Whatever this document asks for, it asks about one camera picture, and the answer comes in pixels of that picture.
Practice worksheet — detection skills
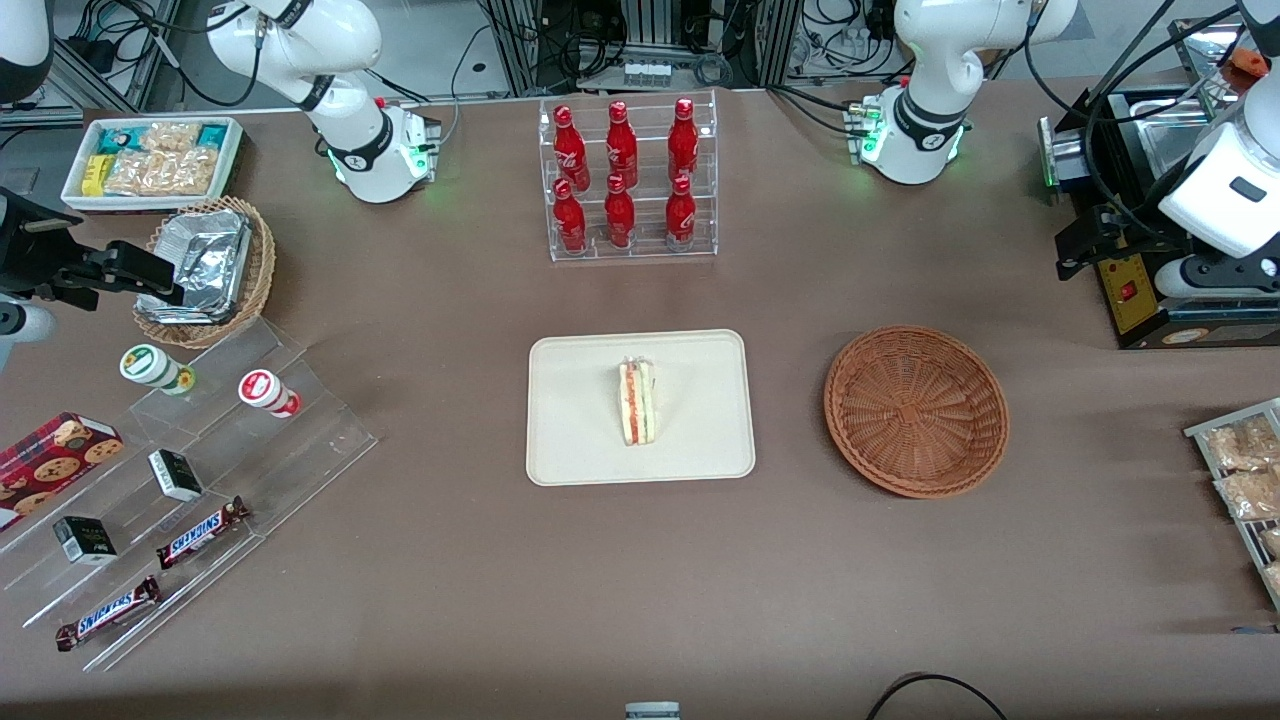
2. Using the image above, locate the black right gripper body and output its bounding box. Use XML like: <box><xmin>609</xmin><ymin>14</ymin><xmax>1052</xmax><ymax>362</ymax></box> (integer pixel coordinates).
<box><xmin>0</xmin><ymin>189</ymin><xmax>82</xmax><ymax>298</ymax></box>

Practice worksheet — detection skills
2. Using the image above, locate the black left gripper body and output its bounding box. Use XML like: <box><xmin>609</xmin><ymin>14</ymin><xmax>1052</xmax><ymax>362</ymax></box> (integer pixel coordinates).
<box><xmin>1094</xmin><ymin>204</ymin><xmax>1172</xmax><ymax>264</ymax></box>

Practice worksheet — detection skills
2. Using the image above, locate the triangle sandwich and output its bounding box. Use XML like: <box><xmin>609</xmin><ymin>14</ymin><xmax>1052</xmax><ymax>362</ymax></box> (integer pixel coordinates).
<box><xmin>617</xmin><ymin>357</ymin><xmax>657</xmax><ymax>448</ymax></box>

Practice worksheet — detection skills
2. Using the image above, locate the light wicker basket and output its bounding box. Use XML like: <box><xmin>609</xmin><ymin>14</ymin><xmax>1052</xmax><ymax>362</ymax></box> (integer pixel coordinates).
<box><xmin>133</xmin><ymin>195</ymin><xmax>278</xmax><ymax>350</ymax></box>

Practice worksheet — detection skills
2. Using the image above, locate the brown wicker basket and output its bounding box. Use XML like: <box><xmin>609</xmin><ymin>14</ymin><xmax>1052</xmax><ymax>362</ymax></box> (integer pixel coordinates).
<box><xmin>823</xmin><ymin>325</ymin><xmax>1011</xmax><ymax>500</ymax></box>

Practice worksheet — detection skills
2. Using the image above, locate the cream plastic tray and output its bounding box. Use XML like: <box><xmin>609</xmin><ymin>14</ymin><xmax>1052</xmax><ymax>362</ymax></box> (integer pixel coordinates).
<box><xmin>526</xmin><ymin>329</ymin><xmax>757</xmax><ymax>488</ymax></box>

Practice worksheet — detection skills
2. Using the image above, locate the black food warmer yellow panel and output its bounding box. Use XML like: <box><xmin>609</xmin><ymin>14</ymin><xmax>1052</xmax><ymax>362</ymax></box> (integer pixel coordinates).
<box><xmin>1038</xmin><ymin>18</ymin><xmax>1280</xmax><ymax>351</ymax></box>

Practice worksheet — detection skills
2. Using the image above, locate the stack of foil containers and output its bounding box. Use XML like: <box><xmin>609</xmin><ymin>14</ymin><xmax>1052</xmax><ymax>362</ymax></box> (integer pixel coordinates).
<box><xmin>136</xmin><ymin>209</ymin><xmax>253</xmax><ymax>327</ymax></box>

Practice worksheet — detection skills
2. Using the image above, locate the green-lidded white cup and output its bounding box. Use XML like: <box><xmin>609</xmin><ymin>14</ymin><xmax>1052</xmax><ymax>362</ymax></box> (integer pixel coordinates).
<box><xmin>119</xmin><ymin>343</ymin><xmax>197</xmax><ymax>397</ymax></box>

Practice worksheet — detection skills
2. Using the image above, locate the clear bag of puffed snacks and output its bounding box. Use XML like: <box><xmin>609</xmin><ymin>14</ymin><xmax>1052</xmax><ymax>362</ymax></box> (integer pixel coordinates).
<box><xmin>140</xmin><ymin>121</ymin><xmax>203</xmax><ymax>154</ymax></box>
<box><xmin>104</xmin><ymin>148</ymin><xmax>221</xmax><ymax>198</ymax></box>

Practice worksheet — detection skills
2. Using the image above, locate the white snack bin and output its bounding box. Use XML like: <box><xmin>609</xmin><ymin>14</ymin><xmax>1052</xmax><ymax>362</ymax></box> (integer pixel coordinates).
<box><xmin>60</xmin><ymin>115</ymin><xmax>247</xmax><ymax>213</ymax></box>

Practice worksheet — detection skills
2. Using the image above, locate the red-lidded white cup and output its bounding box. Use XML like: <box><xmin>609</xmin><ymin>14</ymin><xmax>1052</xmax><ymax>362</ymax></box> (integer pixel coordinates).
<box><xmin>237</xmin><ymin>368</ymin><xmax>302</xmax><ymax>420</ymax></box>

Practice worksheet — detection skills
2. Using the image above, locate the red cookie box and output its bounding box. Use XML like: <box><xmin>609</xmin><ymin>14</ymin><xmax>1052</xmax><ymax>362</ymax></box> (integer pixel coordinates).
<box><xmin>0</xmin><ymin>411</ymin><xmax>127</xmax><ymax>533</ymax></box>

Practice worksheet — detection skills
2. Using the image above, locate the small black box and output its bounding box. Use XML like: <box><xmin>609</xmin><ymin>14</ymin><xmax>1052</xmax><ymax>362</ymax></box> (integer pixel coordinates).
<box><xmin>52</xmin><ymin>515</ymin><xmax>119</xmax><ymax>567</ymax></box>
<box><xmin>147</xmin><ymin>448</ymin><xmax>205</xmax><ymax>504</ymax></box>

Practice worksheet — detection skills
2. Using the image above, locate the clear acrylic stepped shelf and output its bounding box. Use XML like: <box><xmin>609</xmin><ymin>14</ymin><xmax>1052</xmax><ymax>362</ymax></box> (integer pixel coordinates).
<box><xmin>0</xmin><ymin>318</ymin><xmax>380</xmax><ymax>673</ymax></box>

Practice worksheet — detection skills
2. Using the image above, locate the snickers chocolate bar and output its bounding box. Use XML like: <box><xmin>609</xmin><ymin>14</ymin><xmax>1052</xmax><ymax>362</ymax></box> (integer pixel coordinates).
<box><xmin>154</xmin><ymin>496</ymin><xmax>252</xmax><ymax>572</ymax></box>
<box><xmin>54</xmin><ymin>574</ymin><xmax>164</xmax><ymax>653</ymax></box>

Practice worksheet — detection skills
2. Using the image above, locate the red cola bottle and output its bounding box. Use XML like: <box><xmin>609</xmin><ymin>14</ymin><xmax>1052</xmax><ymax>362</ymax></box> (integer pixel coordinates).
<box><xmin>667</xmin><ymin>97</ymin><xmax>701</xmax><ymax>184</ymax></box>
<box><xmin>605</xmin><ymin>100</ymin><xmax>640</xmax><ymax>190</ymax></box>
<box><xmin>552</xmin><ymin>178</ymin><xmax>589</xmax><ymax>255</ymax></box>
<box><xmin>603</xmin><ymin>173</ymin><xmax>637</xmax><ymax>250</ymax></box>
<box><xmin>552</xmin><ymin>105</ymin><xmax>592</xmax><ymax>192</ymax></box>
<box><xmin>664</xmin><ymin>175</ymin><xmax>698</xmax><ymax>252</ymax></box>

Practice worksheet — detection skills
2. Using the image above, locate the clear acrylic bottle rack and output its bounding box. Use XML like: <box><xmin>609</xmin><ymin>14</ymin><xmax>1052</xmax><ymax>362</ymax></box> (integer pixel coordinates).
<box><xmin>537</xmin><ymin>89</ymin><xmax>720</xmax><ymax>264</ymax></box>

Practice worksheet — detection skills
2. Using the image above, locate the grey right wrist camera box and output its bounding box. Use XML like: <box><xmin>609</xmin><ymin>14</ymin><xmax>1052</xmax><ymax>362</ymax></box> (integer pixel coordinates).
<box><xmin>0</xmin><ymin>298</ymin><xmax>58</xmax><ymax>373</ymax></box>

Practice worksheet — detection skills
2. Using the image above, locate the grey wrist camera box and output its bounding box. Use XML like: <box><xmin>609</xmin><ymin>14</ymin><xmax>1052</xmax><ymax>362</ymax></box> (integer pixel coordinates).
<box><xmin>0</xmin><ymin>298</ymin><xmax>58</xmax><ymax>373</ymax></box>
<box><xmin>1154</xmin><ymin>255</ymin><xmax>1280</xmax><ymax>301</ymax></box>

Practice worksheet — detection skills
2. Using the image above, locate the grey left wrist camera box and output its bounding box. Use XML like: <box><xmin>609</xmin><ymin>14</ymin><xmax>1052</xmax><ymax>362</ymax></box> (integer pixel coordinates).
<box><xmin>1154</xmin><ymin>255</ymin><xmax>1280</xmax><ymax>301</ymax></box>

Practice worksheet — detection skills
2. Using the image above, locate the grey wire snack rack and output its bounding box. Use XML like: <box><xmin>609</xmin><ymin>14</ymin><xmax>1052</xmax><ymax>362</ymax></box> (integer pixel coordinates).
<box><xmin>1184</xmin><ymin>397</ymin><xmax>1280</xmax><ymax>613</ymax></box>

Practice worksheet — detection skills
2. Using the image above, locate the aluminium frame post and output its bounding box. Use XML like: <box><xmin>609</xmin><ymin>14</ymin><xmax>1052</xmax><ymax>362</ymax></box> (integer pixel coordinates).
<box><xmin>750</xmin><ymin>0</ymin><xmax>803</xmax><ymax>89</ymax></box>
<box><xmin>480</xmin><ymin>0</ymin><xmax>547</xmax><ymax>98</ymax></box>

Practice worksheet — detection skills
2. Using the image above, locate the black cable loop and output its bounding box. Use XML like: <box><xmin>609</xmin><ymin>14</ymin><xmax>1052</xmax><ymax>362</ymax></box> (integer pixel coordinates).
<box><xmin>864</xmin><ymin>672</ymin><xmax>1011</xmax><ymax>720</ymax></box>

